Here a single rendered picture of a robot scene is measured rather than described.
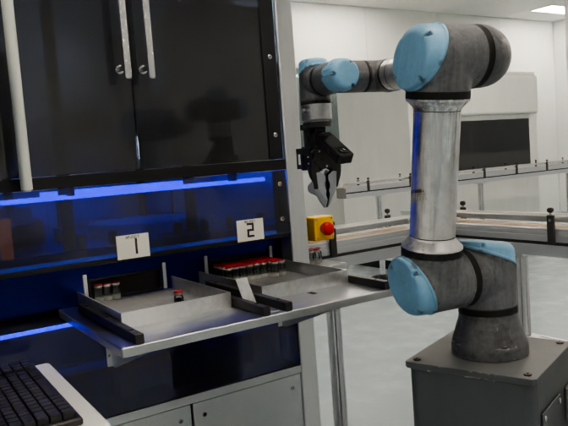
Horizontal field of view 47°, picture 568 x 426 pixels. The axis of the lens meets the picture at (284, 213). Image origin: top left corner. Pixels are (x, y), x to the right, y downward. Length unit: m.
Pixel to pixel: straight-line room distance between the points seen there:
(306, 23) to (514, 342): 6.62
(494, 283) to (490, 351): 0.13
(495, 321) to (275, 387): 0.81
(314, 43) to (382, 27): 1.06
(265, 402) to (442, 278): 0.86
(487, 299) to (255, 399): 0.84
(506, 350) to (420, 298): 0.22
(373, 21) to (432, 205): 7.19
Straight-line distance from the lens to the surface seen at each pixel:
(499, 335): 1.36
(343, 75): 1.51
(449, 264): 1.24
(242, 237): 1.82
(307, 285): 1.63
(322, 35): 7.84
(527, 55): 10.41
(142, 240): 1.70
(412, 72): 1.19
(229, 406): 1.89
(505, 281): 1.35
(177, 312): 1.47
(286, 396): 1.99
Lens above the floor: 1.21
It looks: 5 degrees down
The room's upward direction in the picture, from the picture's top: 4 degrees counter-clockwise
